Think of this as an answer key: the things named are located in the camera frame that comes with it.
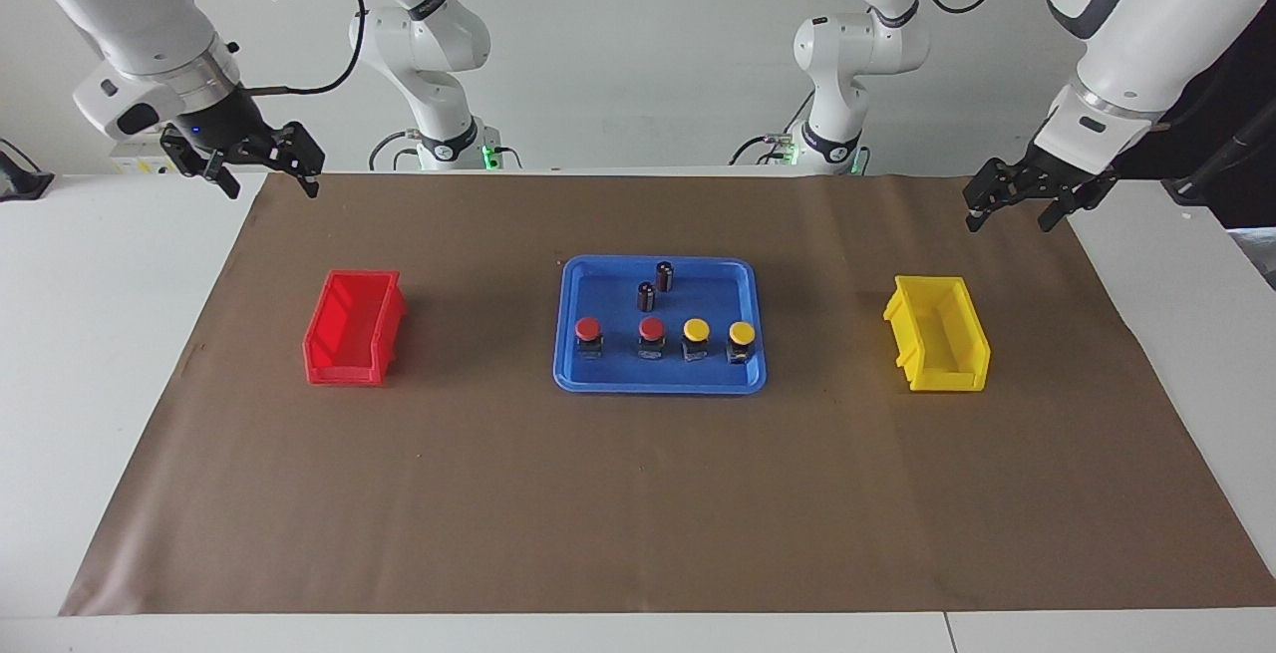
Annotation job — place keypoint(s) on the yellow plastic bin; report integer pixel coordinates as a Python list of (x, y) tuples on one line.
[(937, 334)]

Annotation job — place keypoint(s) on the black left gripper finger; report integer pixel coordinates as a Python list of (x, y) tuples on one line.
[(979, 208), (1057, 213)]

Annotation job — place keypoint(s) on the black cylindrical capacitor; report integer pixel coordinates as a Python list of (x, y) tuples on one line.
[(664, 277), (646, 297)]

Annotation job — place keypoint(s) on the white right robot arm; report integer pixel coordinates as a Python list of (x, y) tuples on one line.
[(120, 5)]

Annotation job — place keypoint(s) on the brown paper mat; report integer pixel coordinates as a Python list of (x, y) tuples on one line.
[(638, 503)]

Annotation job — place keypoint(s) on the grey power box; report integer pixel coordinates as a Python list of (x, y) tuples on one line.
[(140, 163)]

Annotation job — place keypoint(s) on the dark background panel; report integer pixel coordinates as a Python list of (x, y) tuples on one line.
[(1231, 75)]

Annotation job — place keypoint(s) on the red plastic bin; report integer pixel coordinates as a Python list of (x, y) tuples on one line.
[(344, 334)]

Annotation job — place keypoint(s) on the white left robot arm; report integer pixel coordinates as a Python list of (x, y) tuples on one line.
[(1136, 45)]

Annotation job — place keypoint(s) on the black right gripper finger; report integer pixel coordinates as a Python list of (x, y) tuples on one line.
[(224, 179), (310, 184)]

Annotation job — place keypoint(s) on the black device at table edge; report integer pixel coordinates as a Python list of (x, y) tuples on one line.
[(20, 182)]

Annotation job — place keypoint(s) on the red push button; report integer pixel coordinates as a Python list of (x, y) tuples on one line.
[(651, 330), (588, 330)]

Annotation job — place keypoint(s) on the blue plastic tray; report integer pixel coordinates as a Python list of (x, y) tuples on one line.
[(618, 374)]

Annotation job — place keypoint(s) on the black stand bar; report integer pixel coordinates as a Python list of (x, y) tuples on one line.
[(1221, 169)]

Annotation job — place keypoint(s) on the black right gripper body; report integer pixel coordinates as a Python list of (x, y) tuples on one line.
[(234, 130)]

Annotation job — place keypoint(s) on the yellow push button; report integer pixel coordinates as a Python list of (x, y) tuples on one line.
[(741, 334), (696, 331)]

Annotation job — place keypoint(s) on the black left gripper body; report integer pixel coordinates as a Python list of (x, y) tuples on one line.
[(1057, 179)]

